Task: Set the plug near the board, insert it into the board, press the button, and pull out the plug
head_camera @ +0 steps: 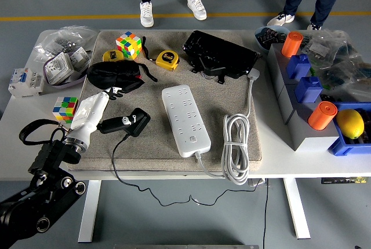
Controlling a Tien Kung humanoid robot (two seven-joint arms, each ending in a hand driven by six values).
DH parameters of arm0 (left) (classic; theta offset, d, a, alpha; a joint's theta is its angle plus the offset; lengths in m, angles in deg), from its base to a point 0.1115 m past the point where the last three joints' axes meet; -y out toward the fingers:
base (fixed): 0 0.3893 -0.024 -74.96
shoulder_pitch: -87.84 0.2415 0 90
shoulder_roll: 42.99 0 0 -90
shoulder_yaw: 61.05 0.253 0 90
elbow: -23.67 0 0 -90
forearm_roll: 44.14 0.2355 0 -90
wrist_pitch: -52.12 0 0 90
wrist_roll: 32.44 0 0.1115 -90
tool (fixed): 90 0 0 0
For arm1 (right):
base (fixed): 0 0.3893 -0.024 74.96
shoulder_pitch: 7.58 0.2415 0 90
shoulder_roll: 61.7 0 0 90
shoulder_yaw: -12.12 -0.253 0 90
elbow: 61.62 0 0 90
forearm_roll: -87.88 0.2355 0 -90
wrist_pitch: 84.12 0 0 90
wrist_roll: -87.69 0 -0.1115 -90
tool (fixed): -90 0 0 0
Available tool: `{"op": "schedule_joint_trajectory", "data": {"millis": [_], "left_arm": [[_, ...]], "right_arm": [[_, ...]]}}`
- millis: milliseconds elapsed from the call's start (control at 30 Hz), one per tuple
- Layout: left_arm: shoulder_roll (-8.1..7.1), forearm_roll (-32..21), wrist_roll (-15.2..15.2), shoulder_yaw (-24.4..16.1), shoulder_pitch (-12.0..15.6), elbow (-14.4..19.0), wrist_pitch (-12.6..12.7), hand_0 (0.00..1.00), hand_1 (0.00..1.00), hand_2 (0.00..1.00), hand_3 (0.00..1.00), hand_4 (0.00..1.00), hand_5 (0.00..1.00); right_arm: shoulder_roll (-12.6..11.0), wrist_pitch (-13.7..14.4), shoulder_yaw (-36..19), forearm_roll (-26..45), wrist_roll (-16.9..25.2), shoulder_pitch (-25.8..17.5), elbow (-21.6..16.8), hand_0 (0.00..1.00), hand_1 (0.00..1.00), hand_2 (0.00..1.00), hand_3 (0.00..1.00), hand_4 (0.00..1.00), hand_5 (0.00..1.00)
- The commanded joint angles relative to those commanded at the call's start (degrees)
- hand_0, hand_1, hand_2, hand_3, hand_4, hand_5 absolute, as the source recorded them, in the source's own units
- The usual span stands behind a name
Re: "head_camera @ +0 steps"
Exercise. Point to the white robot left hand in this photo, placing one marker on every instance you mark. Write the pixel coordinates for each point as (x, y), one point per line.
(87, 113)

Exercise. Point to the black plug adapter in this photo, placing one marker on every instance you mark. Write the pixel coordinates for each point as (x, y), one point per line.
(142, 121)

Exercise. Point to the white power strip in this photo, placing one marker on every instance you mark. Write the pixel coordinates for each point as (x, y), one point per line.
(185, 115)

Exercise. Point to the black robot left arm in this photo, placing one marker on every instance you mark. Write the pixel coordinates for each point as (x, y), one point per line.
(43, 156)

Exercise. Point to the colourful puzzle cube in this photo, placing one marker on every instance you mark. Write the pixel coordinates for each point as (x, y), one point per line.
(65, 108)
(127, 44)

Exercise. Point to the black fabric pouch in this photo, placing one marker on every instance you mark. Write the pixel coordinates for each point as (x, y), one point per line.
(113, 73)

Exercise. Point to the flat yellow tape measure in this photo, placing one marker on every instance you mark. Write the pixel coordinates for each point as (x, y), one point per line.
(111, 55)

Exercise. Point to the grey-brown mat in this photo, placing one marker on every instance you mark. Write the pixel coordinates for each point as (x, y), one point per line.
(139, 152)

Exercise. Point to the white circuit breaker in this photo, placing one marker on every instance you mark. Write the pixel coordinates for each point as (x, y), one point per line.
(24, 82)

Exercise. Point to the white table leg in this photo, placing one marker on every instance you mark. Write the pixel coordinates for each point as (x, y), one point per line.
(297, 211)
(90, 211)

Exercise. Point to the black table control panel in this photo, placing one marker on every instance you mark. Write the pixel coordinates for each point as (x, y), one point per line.
(333, 180)

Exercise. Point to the clear bag of screws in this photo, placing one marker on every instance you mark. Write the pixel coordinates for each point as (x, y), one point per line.
(62, 43)

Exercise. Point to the blue plastic bin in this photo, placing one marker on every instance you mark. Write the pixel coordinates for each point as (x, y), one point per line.
(339, 147)

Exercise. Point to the grey under-table box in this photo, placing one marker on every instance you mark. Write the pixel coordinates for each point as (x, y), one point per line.
(256, 182)

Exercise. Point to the grey block holder box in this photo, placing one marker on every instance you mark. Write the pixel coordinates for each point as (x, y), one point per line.
(304, 136)

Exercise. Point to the yellow lemon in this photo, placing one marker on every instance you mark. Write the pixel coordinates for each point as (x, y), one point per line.
(349, 123)

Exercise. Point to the orange cylinder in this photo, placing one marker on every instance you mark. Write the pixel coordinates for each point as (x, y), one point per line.
(291, 44)
(321, 115)

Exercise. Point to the blue block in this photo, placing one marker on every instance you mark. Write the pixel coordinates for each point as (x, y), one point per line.
(308, 89)
(298, 66)

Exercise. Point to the clear bags of parts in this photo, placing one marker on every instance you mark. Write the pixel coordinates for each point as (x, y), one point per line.
(347, 66)

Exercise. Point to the green plastic piece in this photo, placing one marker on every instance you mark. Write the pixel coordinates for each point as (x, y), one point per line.
(312, 71)

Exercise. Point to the light blue bowl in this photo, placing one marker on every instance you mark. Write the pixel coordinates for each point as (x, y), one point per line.
(268, 36)

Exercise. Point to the white wall socket panel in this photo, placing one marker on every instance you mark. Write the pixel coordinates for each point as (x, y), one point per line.
(59, 68)
(79, 58)

